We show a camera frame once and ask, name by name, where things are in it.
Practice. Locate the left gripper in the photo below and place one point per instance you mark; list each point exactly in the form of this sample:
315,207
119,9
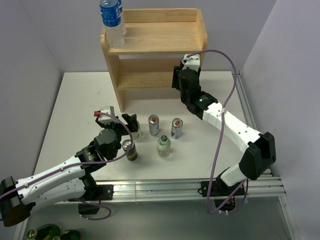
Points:
131,120

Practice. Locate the clear glass bottle front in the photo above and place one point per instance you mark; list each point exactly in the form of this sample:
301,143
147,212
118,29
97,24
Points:
163,146

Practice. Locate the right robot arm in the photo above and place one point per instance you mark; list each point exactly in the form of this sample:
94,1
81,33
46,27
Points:
258,149

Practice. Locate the red bull can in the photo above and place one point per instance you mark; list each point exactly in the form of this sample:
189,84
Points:
154,124
176,128

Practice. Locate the plastic water bottle blue label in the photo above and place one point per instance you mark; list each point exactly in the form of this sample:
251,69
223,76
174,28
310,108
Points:
111,19

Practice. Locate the green bottles lower left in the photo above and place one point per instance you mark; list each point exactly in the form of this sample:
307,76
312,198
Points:
53,232

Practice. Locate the wooden shelf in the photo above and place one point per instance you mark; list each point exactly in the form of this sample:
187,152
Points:
152,36

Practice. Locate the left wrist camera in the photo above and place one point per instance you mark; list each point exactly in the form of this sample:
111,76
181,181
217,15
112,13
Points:
103,116

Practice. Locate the aluminium rail frame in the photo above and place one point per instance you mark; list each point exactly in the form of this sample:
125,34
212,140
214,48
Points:
153,197

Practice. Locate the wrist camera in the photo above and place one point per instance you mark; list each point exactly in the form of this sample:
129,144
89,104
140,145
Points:
103,116
191,62

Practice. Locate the black can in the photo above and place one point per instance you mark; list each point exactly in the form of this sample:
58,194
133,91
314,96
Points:
130,147

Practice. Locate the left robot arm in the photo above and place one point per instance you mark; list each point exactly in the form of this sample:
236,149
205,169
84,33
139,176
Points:
69,180

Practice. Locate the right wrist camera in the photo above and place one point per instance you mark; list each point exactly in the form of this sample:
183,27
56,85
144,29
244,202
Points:
191,62

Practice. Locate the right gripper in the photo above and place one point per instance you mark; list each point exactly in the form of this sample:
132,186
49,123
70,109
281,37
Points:
175,83

